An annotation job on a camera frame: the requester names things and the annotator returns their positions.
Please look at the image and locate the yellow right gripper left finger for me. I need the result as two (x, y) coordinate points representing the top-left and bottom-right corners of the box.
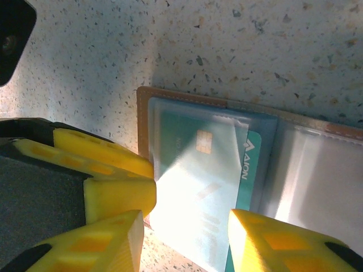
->
(0, 209), (145, 272)

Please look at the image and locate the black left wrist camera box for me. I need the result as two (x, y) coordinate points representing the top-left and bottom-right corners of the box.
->
(0, 0), (37, 87)

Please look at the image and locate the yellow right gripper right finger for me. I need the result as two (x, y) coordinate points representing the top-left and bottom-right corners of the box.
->
(228, 209), (363, 272)

